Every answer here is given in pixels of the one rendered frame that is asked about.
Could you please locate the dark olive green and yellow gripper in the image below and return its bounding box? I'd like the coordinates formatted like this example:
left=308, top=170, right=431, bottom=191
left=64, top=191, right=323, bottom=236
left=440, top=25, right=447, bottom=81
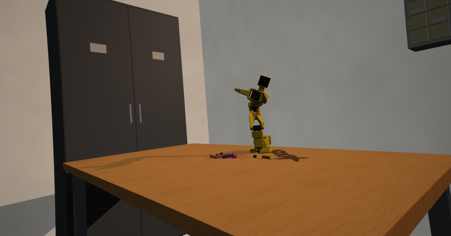
left=234, top=75, right=271, bottom=104

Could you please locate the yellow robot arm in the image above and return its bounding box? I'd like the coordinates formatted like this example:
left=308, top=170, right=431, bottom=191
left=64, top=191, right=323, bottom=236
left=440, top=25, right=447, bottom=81
left=248, top=101, right=273, bottom=153

